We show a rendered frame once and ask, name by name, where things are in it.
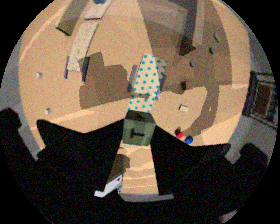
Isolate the white strip with teal polka dots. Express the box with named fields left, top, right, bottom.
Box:
left=126, top=53, right=166, bottom=113

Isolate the dark blue short cylinder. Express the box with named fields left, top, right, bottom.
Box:
left=184, top=136, right=194, bottom=144

